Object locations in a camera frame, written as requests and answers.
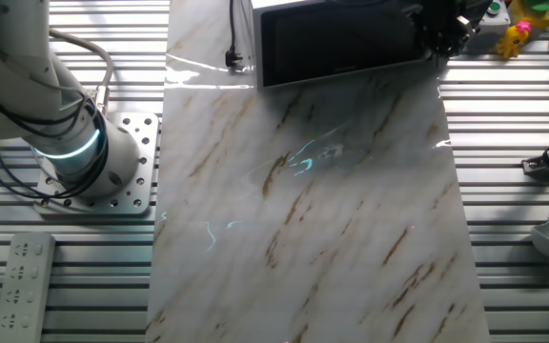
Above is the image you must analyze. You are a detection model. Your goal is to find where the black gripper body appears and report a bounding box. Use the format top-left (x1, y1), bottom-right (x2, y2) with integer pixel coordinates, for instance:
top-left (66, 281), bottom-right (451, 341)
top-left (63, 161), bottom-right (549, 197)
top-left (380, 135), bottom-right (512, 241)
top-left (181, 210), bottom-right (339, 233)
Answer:
top-left (416, 0), bottom-right (464, 59)

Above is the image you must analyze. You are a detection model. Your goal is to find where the white power strip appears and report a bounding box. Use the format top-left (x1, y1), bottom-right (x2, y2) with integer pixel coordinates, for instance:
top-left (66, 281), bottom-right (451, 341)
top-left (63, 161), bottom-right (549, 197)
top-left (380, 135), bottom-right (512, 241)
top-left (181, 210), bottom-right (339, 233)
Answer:
top-left (0, 231), bottom-right (57, 343)

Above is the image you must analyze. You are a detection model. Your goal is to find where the white green-button box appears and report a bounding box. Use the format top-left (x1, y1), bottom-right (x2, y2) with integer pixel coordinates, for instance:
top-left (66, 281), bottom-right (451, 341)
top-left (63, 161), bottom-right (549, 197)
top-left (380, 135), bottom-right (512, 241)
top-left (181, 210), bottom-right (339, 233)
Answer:
top-left (465, 0), bottom-right (513, 54)

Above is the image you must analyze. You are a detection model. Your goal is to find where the black microwave power cord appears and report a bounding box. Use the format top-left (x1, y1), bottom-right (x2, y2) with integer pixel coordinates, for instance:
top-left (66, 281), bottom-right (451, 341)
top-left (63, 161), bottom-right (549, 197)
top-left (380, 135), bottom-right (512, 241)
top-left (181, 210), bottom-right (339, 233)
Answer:
top-left (225, 0), bottom-right (248, 72)

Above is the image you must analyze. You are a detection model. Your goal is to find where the marble pattern table mat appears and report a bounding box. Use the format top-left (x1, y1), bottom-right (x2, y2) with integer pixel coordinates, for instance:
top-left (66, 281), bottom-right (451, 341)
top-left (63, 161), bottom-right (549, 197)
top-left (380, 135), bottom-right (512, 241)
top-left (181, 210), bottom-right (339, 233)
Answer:
top-left (144, 0), bottom-right (493, 343)

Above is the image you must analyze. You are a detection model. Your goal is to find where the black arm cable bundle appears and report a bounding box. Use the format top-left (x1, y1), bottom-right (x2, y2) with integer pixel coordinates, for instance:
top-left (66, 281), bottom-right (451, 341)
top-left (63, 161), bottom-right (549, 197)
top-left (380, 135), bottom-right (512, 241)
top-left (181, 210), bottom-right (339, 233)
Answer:
top-left (0, 61), bottom-right (110, 200)

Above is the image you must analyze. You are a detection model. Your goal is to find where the yellow duck toy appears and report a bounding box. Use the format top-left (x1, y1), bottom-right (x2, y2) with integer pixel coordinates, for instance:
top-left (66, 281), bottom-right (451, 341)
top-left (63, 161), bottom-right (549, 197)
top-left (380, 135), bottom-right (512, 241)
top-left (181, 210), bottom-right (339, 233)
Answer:
top-left (510, 0), bottom-right (549, 30)

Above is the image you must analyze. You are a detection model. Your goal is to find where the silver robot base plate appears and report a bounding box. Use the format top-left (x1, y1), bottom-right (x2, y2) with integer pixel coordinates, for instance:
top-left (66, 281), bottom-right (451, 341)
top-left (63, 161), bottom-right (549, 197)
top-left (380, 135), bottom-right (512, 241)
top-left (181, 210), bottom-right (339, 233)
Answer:
top-left (33, 111), bottom-right (161, 216)

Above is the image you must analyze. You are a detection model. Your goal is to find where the grey robot power cable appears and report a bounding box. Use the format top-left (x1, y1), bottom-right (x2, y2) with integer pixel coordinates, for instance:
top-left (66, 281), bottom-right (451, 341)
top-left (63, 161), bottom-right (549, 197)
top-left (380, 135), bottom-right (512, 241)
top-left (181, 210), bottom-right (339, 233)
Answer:
top-left (48, 27), bottom-right (116, 116)

